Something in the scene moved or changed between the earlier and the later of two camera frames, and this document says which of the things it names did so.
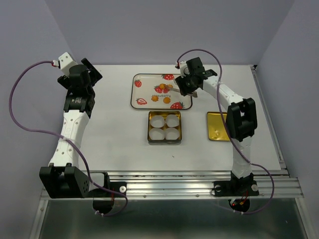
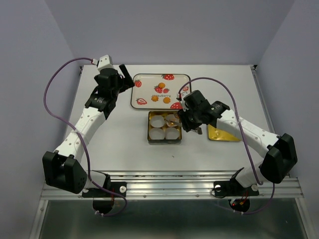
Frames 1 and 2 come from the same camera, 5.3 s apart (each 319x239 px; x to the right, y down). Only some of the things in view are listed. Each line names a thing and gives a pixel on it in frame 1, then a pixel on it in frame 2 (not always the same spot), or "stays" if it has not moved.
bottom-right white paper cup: x=172 y=133 stays
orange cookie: x=162 y=85 stays
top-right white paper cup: x=172 y=120 stays
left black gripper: x=94 y=75 -> x=128 y=79
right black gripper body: x=185 y=83 -> x=189 y=118
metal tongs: x=193 y=93 -> x=198 y=130
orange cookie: x=166 y=100 stays
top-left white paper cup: x=157 y=121 stays
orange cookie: x=155 y=98 stays
